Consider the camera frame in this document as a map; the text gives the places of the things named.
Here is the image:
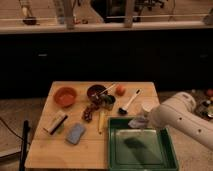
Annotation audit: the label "dark brown bowl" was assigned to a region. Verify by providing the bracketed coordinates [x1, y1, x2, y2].
[87, 84, 105, 99]

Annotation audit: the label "white grey towel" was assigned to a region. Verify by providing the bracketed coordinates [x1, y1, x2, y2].
[128, 116, 149, 129]

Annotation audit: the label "orange plastic bowl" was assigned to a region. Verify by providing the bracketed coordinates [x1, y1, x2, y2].
[53, 87, 77, 107]

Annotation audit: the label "green plastic tray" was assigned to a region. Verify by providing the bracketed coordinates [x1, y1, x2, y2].
[107, 118, 179, 171]

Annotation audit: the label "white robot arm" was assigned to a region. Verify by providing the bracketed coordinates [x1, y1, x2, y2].
[148, 92, 213, 151]

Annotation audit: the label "wooden black scrub brush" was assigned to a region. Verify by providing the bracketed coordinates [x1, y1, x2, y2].
[44, 111, 68, 135]

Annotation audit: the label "blue sponge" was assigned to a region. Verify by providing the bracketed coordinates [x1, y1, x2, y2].
[66, 123, 86, 145]

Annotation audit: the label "wooden spoon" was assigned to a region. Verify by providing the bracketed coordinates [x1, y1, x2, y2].
[92, 83, 116, 97]

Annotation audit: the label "black stand post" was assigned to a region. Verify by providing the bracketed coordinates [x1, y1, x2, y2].
[19, 120, 30, 171]

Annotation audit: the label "dark green metal can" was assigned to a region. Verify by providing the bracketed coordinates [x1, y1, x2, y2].
[101, 94, 116, 111]

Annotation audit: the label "dark bowl on ledge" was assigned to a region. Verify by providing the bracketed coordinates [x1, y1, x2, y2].
[23, 17, 37, 25]

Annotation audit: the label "clutter items on floor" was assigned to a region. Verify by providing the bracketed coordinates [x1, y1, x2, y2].
[192, 88, 213, 120]

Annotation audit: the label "orange ball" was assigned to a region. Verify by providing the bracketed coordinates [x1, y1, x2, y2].
[115, 85, 126, 96]

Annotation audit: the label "brown red toy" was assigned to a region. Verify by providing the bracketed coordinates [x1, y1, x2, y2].
[82, 104, 99, 122]

